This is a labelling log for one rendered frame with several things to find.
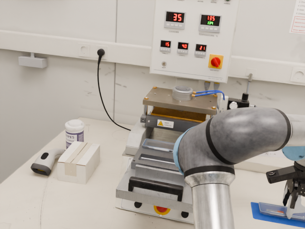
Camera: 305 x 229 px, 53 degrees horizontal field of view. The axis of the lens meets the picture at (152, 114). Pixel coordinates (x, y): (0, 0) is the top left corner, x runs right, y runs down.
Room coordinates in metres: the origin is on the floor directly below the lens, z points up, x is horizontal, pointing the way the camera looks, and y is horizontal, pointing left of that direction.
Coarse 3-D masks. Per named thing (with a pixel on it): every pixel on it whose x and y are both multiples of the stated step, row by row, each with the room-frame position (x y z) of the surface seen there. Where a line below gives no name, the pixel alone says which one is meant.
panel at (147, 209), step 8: (128, 160) 0.97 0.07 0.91; (128, 200) 0.90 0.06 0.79; (120, 208) 0.90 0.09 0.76; (128, 208) 0.89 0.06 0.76; (136, 208) 0.89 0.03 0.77; (144, 208) 0.89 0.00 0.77; (152, 208) 0.88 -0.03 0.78; (160, 216) 0.87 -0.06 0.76; (168, 216) 0.86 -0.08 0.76; (176, 216) 0.86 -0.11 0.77; (192, 216) 0.86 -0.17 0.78
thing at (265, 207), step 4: (260, 204) 0.96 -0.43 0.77; (264, 204) 0.96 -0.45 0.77; (268, 204) 0.96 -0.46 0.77; (272, 204) 0.96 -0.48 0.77; (260, 208) 0.94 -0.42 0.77; (264, 208) 0.94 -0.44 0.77; (268, 208) 0.94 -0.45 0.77; (272, 208) 0.94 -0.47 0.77; (276, 208) 0.94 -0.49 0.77; (280, 208) 0.95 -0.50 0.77; (284, 208) 0.95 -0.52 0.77; (272, 212) 0.92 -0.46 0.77; (276, 212) 0.92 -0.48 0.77; (280, 212) 0.92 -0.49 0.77; (284, 212) 0.92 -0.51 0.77; (292, 216) 0.90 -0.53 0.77; (296, 216) 0.91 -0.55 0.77; (300, 216) 0.91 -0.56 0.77; (304, 216) 0.91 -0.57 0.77
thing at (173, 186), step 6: (132, 180) 0.71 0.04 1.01; (138, 180) 0.71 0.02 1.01; (144, 180) 0.71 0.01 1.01; (150, 180) 0.71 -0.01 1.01; (132, 186) 0.71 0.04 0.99; (138, 186) 0.70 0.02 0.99; (144, 186) 0.70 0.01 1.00; (150, 186) 0.70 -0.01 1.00; (156, 186) 0.69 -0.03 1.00; (162, 186) 0.69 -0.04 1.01; (168, 186) 0.69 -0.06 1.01; (174, 186) 0.69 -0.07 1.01; (180, 186) 0.69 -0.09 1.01; (162, 192) 0.69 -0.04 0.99; (168, 192) 0.69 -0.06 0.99; (174, 192) 0.68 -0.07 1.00; (180, 192) 0.68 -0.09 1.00; (180, 198) 0.68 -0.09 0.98
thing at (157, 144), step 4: (148, 140) 0.96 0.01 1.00; (152, 140) 0.96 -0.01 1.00; (156, 140) 0.96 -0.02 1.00; (144, 144) 0.92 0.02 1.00; (148, 144) 0.93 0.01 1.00; (152, 144) 0.93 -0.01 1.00; (156, 144) 0.93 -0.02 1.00; (160, 144) 0.93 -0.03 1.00; (164, 144) 0.94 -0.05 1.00; (168, 144) 0.94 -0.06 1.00; (172, 144) 0.94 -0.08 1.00; (160, 148) 0.91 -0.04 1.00; (164, 148) 0.91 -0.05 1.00; (168, 148) 0.91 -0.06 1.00; (172, 148) 0.91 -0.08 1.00
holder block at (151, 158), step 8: (144, 152) 0.89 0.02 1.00; (152, 152) 0.89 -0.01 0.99; (160, 152) 0.90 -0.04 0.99; (168, 152) 0.90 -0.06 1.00; (136, 160) 0.83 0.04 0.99; (144, 160) 0.86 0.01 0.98; (152, 160) 0.87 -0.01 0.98; (160, 160) 0.87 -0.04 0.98; (168, 160) 0.86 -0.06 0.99; (160, 168) 0.81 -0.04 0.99; (168, 168) 0.80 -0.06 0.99; (176, 168) 0.81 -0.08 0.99
